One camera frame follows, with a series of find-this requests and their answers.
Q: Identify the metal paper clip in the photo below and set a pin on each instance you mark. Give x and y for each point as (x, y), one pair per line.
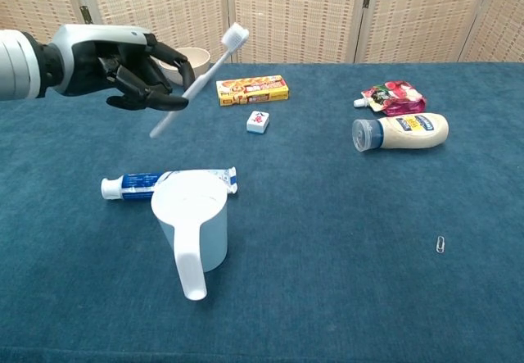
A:
(440, 245)

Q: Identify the white toothbrush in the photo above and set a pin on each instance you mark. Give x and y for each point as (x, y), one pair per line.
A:
(204, 78)

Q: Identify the woven folding screen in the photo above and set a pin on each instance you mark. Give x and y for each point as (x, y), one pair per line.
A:
(294, 10)

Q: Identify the blue table cloth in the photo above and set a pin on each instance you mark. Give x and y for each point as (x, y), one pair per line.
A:
(327, 215)

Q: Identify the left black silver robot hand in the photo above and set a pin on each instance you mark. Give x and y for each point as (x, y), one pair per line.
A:
(102, 64)

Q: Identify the beige bowl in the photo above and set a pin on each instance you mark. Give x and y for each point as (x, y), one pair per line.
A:
(200, 62)

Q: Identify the yellow curry box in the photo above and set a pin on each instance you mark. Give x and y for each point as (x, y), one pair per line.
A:
(251, 90)

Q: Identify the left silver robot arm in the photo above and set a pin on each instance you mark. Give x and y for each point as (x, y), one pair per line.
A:
(18, 66)

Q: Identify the red spout pouch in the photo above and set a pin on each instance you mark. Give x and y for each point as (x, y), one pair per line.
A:
(395, 96)

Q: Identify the mayonnaise squeeze bottle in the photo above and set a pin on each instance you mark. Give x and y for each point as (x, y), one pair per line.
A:
(409, 133)

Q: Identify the blue white toothpaste tube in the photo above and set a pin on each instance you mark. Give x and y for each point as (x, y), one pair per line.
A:
(131, 184)

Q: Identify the white mahjong tile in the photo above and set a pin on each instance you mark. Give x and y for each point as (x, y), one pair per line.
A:
(258, 123)

